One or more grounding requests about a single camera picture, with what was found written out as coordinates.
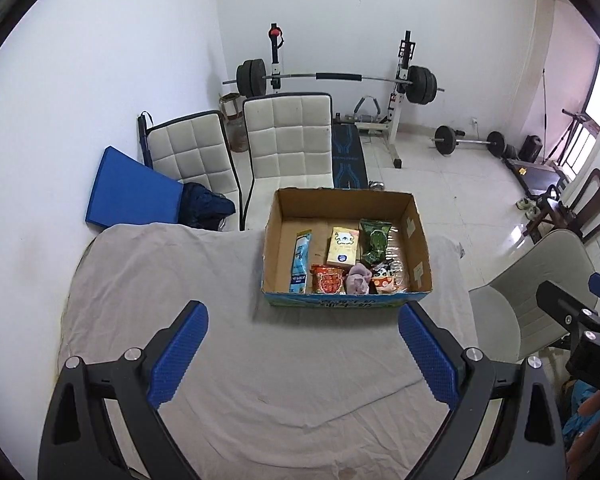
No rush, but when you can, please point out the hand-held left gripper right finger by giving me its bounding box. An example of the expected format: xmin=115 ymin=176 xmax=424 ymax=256
xmin=398 ymin=301 xmax=567 ymax=480

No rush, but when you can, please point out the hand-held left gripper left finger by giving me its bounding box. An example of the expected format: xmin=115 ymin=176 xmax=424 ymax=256
xmin=40 ymin=300 xmax=210 ymax=480

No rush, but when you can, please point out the red white snack packet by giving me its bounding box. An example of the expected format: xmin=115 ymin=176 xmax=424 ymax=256
xmin=371 ymin=260 xmax=406 ymax=293

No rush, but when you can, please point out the purple snack packet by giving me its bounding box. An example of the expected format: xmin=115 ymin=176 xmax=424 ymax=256
xmin=346 ymin=261 xmax=376 ymax=296

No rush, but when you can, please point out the green snack packet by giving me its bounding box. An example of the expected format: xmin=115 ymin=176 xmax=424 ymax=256
xmin=358 ymin=218 xmax=396 ymax=266

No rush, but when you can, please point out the yellow tissue pack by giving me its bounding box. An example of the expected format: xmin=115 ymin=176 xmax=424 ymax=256
xmin=326 ymin=226 xmax=361 ymax=268

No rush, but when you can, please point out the blue tube packet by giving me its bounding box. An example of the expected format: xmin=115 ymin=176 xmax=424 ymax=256
xmin=289 ymin=230 xmax=313 ymax=295

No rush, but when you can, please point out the cardboard box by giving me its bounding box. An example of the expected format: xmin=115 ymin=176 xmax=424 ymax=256
xmin=261 ymin=187 xmax=435 ymax=311

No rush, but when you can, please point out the grey plastic chair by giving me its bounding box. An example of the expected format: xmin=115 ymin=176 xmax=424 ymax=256
xmin=467 ymin=228 xmax=598 ymax=366

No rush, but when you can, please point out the blue garment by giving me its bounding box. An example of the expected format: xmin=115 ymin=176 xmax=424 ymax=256
xmin=562 ymin=380 xmax=600 ymax=466

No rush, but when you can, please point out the grey bed sheet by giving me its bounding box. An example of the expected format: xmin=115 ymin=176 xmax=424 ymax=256
xmin=57 ymin=222 xmax=481 ymax=480

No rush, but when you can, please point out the brown wooden chair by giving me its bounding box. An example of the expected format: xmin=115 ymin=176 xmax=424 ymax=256
xmin=522 ymin=168 xmax=600 ymax=246

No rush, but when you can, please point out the treadmill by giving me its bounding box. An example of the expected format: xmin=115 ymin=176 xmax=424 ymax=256
xmin=502 ymin=110 xmax=591 ymax=198

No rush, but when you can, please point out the dark blue jacket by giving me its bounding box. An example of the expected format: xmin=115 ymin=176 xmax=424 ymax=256
xmin=180 ymin=182 xmax=237 ymax=232

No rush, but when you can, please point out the black speaker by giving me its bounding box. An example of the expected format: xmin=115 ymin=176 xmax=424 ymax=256
xmin=521 ymin=134 xmax=545 ymax=163

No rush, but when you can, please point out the blue foam mat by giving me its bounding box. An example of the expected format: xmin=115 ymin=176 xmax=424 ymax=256
xmin=85 ymin=146 xmax=185 ymax=233

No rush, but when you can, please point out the short barbell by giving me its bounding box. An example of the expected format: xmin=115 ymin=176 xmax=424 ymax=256
xmin=430 ymin=126 xmax=506 ymax=157

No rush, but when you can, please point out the window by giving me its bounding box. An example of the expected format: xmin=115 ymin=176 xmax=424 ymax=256
xmin=580 ymin=47 xmax=600 ymax=136

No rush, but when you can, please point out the small white padded chair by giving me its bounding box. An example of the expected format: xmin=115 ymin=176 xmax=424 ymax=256
xmin=145 ymin=110 xmax=243 ymax=231

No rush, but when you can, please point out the black weight bench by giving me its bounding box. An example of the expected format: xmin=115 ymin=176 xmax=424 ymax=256
xmin=330 ymin=122 xmax=368 ymax=191

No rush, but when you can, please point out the white barbell rack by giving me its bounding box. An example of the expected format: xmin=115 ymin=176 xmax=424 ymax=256
xmin=265 ymin=22 xmax=438 ymax=168

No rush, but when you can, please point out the large white padded chair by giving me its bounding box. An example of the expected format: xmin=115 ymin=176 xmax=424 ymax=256
xmin=241 ymin=92 xmax=335 ymax=231

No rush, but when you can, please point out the barbell with black plates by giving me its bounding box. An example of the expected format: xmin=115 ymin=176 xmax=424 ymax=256
xmin=222 ymin=60 xmax=445 ymax=107

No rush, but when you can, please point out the black pole with strap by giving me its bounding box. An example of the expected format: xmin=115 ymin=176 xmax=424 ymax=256
xmin=138 ymin=112 xmax=154 ymax=167

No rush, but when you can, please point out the grey exercise handle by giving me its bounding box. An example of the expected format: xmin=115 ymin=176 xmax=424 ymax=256
xmin=354 ymin=96 xmax=382 ymax=123

